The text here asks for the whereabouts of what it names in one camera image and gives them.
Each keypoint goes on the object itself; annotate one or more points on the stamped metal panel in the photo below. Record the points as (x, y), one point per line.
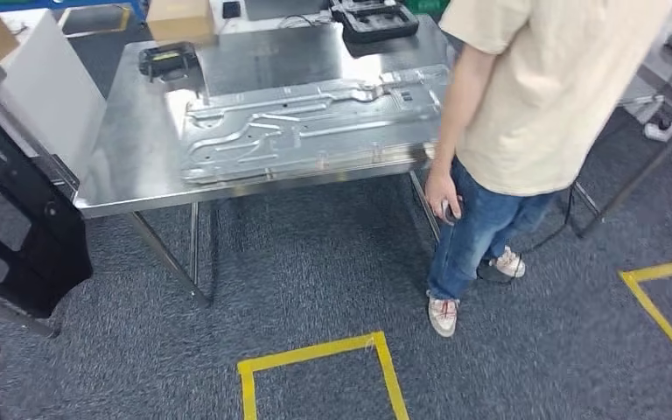
(313, 127)

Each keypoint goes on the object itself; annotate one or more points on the stainless steel workbench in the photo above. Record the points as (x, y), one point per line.
(139, 151)

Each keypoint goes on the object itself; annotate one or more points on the white power strip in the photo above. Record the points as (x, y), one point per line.
(660, 132)

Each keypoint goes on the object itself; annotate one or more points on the person's hand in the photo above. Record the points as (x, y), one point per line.
(443, 191)

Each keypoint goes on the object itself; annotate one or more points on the dark handheld device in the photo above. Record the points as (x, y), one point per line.
(451, 211)

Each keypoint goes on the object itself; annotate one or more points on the black remote controller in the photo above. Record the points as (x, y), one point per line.
(168, 58)

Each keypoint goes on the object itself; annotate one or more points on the white table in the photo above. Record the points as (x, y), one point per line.
(226, 26)

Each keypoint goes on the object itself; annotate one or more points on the yellow floor tape square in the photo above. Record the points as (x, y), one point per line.
(660, 269)

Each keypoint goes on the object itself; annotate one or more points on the black plastic plate bracket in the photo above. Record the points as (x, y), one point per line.
(58, 261)

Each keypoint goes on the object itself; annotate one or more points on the person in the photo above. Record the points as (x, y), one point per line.
(544, 87)

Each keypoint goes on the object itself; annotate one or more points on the white cabinet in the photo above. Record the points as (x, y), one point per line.
(52, 104)

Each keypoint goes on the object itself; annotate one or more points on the green plastic crate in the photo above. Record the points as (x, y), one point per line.
(426, 6)

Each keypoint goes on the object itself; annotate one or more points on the black foam case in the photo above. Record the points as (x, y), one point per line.
(371, 26)

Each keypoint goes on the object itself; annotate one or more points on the black smartphone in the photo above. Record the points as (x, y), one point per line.
(231, 10)

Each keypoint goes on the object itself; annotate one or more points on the person's forearm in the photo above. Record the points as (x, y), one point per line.
(458, 116)

